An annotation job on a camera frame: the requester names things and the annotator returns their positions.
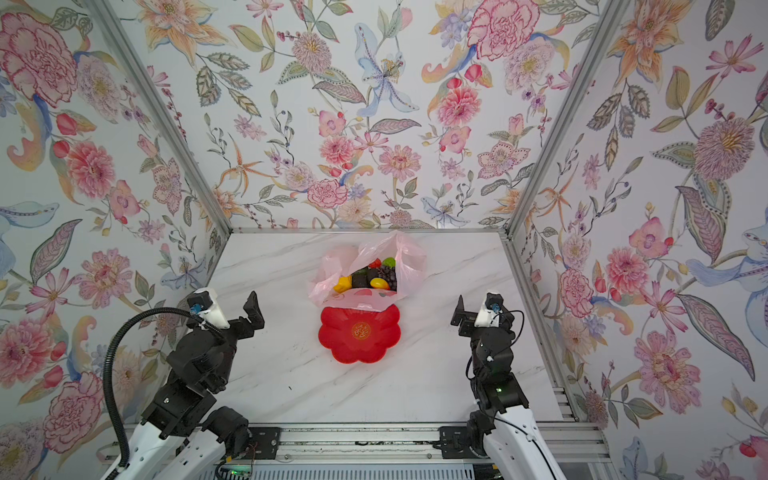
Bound pink plastic bag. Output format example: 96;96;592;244
308;232;427;312

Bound dark avocado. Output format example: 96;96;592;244
351;268;369;289

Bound yellow lemon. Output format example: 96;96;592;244
334;276;353;294

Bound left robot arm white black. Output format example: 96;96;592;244
102;288;265;479

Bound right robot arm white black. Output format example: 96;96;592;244
439;292;565;479

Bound red flower-shaped plate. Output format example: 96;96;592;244
318;305;402;364

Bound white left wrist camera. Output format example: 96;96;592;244
186;288;230;330

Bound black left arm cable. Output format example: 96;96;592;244
101;307;229;480

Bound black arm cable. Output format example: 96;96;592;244
464;308;559;480
101;307;229;480

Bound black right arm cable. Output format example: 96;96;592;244
464;308;559;480

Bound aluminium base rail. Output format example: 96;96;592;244
250;421;610;464

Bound left aluminium corner post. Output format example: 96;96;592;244
85;0;233;240

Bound aluminium corner post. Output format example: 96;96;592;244
85;0;233;240
506;1;628;240

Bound right aluminium corner post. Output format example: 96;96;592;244
506;1;628;240

